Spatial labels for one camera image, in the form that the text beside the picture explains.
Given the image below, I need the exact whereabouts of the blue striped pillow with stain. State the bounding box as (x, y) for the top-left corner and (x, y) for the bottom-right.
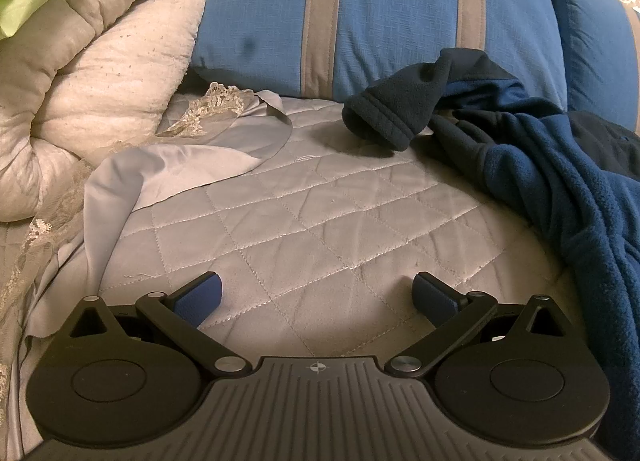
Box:
(191, 0), (568, 109)

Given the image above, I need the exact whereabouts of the grey sheet with lace trim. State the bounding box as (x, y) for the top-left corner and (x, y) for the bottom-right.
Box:
(0, 82), (293, 461)

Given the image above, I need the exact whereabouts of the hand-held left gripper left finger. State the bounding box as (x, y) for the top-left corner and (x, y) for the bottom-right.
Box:
(66, 271), (253, 379)

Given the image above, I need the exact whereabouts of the white puffy comforter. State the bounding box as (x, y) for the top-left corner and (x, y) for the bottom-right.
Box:
(0, 0), (211, 224)

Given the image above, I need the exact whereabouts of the blue fleece jacket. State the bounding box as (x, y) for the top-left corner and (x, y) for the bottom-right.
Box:
(341, 47), (640, 442)

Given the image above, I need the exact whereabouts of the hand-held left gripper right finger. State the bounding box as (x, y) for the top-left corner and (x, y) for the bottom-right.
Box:
(386, 271), (572, 379)

